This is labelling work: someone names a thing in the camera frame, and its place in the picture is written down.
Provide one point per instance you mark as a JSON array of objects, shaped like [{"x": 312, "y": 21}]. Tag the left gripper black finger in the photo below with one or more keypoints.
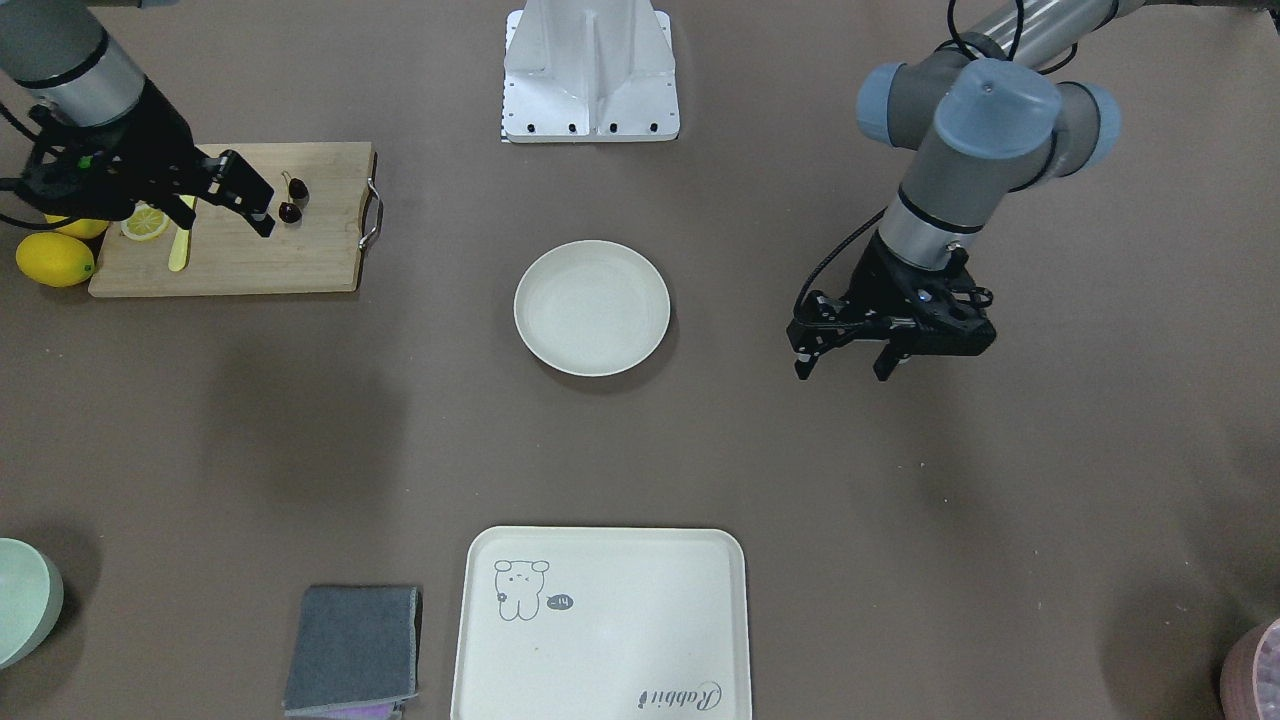
[{"x": 805, "y": 363}]

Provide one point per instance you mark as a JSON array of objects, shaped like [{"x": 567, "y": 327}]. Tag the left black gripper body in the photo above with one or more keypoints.
[{"x": 876, "y": 278}]

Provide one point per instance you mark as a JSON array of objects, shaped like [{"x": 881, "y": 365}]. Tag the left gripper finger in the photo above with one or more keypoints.
[{"x": 888, "y": 360}]

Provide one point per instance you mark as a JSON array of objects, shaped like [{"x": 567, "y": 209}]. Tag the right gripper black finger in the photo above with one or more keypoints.
[{"x": 232, "y": 183}]

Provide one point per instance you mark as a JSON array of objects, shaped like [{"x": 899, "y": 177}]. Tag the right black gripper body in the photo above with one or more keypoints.
[{"x": 158, "y": 132}]

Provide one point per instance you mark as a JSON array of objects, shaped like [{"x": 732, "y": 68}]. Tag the beige round plate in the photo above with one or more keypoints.
[{"x": 592, "y": 308}]

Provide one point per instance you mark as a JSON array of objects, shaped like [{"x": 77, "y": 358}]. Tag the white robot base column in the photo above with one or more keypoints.
[{"x": 589, "y": 72}]

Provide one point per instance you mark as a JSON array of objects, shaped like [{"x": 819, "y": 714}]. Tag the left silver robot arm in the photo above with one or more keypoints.
[{"x": 984, "y": 118}]

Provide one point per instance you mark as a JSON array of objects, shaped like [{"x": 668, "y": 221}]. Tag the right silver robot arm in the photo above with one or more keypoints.
[{"x": 58, "y": 51}]

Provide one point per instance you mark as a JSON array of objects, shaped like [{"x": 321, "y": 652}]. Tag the white rabbit tray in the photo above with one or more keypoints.
[{"x": 603, "y": 623}]

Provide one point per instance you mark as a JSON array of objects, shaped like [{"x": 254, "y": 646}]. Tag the yellow lemon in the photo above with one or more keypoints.
[
  {"x": 83, "y": 229},
  {"x": 55, "y": 259}
]

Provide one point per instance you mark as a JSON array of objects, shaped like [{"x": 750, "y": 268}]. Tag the bamboo cutting board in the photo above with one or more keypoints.
[{"x": 322, "y": 253}]

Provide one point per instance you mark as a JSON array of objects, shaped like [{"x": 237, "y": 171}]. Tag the yellow plastic knife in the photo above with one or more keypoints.
[{"x": 178, "y": 258}]

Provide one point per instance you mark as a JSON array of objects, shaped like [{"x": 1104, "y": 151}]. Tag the mint green bowl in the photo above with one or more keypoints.
[{"x": 32, "y": 596}]

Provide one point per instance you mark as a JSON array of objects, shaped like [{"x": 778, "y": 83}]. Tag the pink bowl with ice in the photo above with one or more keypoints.
[{"x": 1249, "y": 679}]

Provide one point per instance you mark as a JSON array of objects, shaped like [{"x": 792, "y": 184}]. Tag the grey folded cloth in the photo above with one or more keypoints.
[{"x": 355, "y": 654}]

